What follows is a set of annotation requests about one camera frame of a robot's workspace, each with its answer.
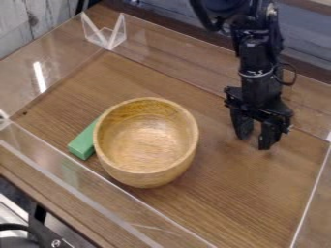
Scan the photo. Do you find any black cable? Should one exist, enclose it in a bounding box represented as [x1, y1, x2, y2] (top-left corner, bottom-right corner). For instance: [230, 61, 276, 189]
[0, 222, 42, 248]

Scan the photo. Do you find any green rectangular block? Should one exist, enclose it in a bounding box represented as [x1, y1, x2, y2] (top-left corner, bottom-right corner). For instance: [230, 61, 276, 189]
[67, 119, 99, 160]

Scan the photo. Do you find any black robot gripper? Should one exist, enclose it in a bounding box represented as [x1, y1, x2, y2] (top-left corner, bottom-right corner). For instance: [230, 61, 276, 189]
[225, 72, 294, 150]

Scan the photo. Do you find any black table leg bracket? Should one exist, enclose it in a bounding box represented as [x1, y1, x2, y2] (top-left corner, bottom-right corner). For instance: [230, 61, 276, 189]
[29, 204, 75, 248]

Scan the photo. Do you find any clear acrylic enclosure wall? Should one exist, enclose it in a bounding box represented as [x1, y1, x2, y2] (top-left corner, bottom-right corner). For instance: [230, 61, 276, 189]
[0, 16, 331, 248]

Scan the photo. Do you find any clear acrylic corner bracket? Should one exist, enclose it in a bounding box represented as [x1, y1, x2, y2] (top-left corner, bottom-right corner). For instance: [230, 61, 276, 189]
[81, 13, 127, 50]

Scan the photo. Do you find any brown wooden bowl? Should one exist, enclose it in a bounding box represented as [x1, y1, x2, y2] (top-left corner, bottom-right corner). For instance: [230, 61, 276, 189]
[94, 97, 199, 188]

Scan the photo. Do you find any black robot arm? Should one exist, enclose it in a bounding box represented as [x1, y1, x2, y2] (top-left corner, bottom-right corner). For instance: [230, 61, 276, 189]
[189, 0, 296, 150]

